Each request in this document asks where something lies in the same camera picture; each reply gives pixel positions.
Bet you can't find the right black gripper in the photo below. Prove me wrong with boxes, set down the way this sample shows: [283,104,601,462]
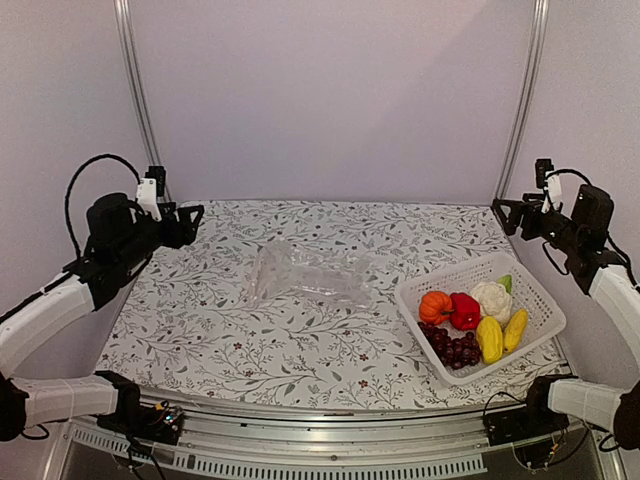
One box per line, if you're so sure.
[494,193,585,255]

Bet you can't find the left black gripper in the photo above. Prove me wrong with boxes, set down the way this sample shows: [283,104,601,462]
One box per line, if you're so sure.
[116,202,205,272]

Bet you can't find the red toy bell pepper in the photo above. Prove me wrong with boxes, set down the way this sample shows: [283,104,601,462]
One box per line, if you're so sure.
[450,293,482,331]

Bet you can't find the clear zip top bag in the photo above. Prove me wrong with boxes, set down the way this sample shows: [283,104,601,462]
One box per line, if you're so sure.
[247,240,372,308]

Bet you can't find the orange toy pumpkin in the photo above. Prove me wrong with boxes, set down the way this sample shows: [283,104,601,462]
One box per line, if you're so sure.
[418,291,453,325]

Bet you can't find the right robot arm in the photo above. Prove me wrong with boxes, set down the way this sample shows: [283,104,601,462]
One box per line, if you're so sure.
[492,184,639,450]

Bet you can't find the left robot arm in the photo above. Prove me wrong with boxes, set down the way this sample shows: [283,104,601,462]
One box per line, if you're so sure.
[1,193,204,441]

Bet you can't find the white toy cauliflower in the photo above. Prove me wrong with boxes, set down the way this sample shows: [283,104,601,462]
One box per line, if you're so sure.
[470,282,513,327]

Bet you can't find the white plastic basket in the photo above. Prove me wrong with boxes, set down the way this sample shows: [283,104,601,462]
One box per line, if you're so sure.
[394,252,566,386]

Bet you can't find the floral table mat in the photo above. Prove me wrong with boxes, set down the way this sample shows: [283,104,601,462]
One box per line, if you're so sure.
[98,201,565,410]

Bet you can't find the dark red toy grapes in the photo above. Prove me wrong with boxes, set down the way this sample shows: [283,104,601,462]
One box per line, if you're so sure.
[418,322,481,370]

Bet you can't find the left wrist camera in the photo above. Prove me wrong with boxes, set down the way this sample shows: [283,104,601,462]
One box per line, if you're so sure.
[136,166,166,222]

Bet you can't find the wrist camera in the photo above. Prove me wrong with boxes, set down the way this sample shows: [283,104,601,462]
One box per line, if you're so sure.
[136,166,166,222]
[535,158,562,213]

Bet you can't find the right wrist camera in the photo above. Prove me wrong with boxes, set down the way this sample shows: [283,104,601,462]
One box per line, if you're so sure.
[535,158,562,213]

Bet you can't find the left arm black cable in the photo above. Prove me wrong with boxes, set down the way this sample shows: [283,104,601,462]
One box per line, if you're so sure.
[63,153,142,257]

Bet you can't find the left aluminium frame post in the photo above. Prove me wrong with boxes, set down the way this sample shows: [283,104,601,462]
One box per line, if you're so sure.
[112,0,171,205]

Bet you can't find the aluminium frame post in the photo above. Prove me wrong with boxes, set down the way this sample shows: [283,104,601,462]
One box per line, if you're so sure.
[494,0,550,199]
[112,0,171,205]

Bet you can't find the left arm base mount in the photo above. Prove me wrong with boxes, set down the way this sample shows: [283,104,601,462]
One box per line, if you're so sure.
[96,370,184,446]

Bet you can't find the right aluminium frame post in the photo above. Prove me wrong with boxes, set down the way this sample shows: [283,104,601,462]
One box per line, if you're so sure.
[494,0,550,199]

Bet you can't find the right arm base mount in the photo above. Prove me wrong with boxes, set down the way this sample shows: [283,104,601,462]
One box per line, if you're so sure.
[482,392,570,471]

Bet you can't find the front aluminium rail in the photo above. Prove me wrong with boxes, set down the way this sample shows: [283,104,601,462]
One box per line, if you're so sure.
[43,388,631,479]

